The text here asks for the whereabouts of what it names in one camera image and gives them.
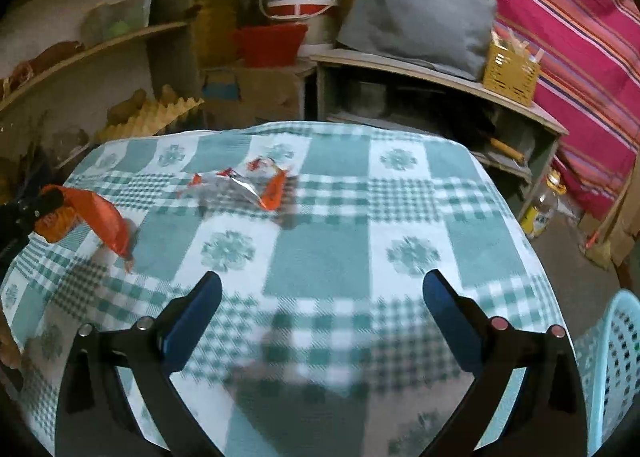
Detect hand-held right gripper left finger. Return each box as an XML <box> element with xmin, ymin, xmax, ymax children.
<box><xmin>55</xmin><ymin>271</ymin><xmax>223</xmax><ymax>457</ymax></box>

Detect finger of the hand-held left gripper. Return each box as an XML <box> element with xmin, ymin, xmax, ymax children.
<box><xmin>0</xmin><ymin>191</ymin><xmax>63</xmax><ymax>258</ymax></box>

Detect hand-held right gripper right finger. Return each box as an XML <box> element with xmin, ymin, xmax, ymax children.
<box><xmin>422</xmin><ymin>269</ymin><xmax>588</xmax><ymax>457</ymax></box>

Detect orange snack wrapper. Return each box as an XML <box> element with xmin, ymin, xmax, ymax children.
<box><xmin>37</xmin><ymin>184</ymin><xmax>138</xmax><ymax>273</ymax></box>

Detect light blue plastic basket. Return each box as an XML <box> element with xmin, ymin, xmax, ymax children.
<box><xmin>572</xmin><ymin>289</ymin><xmax>640</xmax><ymax>457</ymax></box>

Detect person's left hand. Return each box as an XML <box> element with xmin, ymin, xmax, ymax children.
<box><xmin>0</xmin><ymin>317</ymin><xmax>23</xmax><ymax>373</ymax></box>

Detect small oil bottle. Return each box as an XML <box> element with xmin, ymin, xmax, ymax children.
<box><xmin>520</xmin><ymin>169</ymin><xmax>568</xmax><ymax>240</ymax></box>

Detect green checked tablecloth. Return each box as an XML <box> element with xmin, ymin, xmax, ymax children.
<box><xmin>0</xmin><ymin>121</ymin><xmax>576</xmax><ymax>457</ymax></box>

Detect potato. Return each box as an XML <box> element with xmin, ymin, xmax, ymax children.
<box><xmin>107</xmin><ymin>89</ymin><xmax>148</xmax><ymax>125</ymax></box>

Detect silver and red wrapper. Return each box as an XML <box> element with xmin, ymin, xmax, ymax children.
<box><xmin>177</xmin><ymin>157</ymin><xmax>293</xmax><ymax>212</ymax></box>

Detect yellow egg tray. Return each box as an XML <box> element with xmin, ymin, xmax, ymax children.
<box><xmin>97</xmin><ymin>84</ymin><xmax>206</xmax><ymax>142</ymax></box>

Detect cardboard sheets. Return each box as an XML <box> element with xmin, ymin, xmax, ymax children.
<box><xmin>580</xmin><ymin>187</ymin><xmax>640</xmax><ymax>278</ymax></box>

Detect clear plastic container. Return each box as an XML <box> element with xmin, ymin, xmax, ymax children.
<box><xmin>82</xmin><ymin>0</ymin><xmax>151</xmax><ymax>48</ymax></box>

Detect cardboard box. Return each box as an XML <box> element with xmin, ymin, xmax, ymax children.
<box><xmin>202</xmin><ymin>62</ymin><xmax>316</xmax><ymax>130</ymax></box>

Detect wooden cabinet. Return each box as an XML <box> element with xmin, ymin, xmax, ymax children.
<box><xmin>310</xmin><ymin>49</ymin><xmax>570</xmax><ymax>222</ymax></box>

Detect yellow plastic basket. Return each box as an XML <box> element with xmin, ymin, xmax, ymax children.
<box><xmin>482</xmin><ymin>29</ymin><xmax>543</xmax><ymax>108</ymax></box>

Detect large yellow oil jug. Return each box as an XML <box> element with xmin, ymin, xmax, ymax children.
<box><xmin>192</xmin><ymin>0</ymin><xmax>240</xmax><ymax>68</ymax></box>

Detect red plastic basin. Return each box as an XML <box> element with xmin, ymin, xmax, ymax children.
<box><xmin>232</xmin><ymin>23</ymin><xmax>309</xmax><ymax>68</ymax></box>

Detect grey cushion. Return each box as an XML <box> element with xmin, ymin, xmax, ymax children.
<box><xmin>336</xmin><ymin>0</ymin><xmax>498</xmax><ymax>82</ymax></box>

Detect pink striped cloth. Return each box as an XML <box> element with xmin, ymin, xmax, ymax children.
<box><xmin>342</xmin><ymin>0</ymin><xmax>640</xmax><ymax>222</ymax></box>

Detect wooden handled tool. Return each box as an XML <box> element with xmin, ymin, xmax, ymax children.
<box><xmin>487</xmin><ymin>137</ymin><xmax>526</xmax><ymax>160</ymax></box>

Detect wooden wall shelf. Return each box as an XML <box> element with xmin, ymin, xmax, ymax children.
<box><xmin>0</xmin><ymin>0</ymin><xmax>201</xmax><ymax>148</ymax></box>

